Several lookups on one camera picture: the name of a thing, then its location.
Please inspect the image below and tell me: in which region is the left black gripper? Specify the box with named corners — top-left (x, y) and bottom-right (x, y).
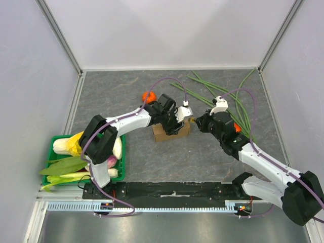
top-left (159, 107), bottom-right (184, 136)

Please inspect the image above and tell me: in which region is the brown cardboard express box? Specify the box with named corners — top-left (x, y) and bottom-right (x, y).
top-left (152, 120), bottom-right (191, 142)

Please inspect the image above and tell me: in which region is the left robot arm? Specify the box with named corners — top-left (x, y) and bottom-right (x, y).
top-left (78, 94), bottom-right (192, 199)

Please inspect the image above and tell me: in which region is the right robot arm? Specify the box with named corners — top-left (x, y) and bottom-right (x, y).
top-left (195, 109), bottom-right (323, 226)

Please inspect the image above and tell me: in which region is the small orange pumpkin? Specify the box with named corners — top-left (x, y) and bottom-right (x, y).
top-left (142, 91), bottom-right (157, 104)

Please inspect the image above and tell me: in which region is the orange carrot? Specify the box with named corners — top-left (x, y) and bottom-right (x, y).
top-left (233, 123), bottom-right (241, 133)

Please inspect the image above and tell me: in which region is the bunch of long green beans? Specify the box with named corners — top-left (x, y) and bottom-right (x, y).
top-left (171, 68), bottom-right (256, 135)

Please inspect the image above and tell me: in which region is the white eggplant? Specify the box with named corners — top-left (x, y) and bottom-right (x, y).
top-left (112, 137), bottom-right (123, 160)

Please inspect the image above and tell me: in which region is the green plastic basket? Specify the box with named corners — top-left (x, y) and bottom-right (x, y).
top-left (42, 135), bottom-right (126, 186)

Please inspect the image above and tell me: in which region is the purple onion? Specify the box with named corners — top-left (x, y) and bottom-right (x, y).
top-left (107, 155), bottom-right (117, 169)

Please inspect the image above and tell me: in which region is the white corn cob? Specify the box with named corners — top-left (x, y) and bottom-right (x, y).
top-left (53, 132), bottom-right (83, 156)

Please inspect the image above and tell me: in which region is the green leafy vegetable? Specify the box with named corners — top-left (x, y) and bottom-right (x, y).
top-left (39, 156), bottom-right (88, 176)

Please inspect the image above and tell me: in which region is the green celery stalk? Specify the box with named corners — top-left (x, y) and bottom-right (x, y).
top-left (41, 172), bottom-right (91, 192)

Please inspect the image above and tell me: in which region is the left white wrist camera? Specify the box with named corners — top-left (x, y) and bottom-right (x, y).
top-left (175, 101), bottom-right (192, 123)

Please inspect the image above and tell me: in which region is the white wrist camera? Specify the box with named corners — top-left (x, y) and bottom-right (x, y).
top-left (210, 96), bottom-right (228, 115)
top-left (175, 101), bottom-right (192, 123)

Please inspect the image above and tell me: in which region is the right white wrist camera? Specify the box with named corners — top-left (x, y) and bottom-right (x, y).
top-left (210, 96), bottom-right (228, 115)

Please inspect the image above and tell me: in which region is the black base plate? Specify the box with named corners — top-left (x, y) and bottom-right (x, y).
top-left (82, 181), bottom-right (262, 203)

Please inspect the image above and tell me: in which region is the grey slotted cable duct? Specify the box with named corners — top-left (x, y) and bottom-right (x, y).
top-left (47, 200), bottom-right (237, 213)

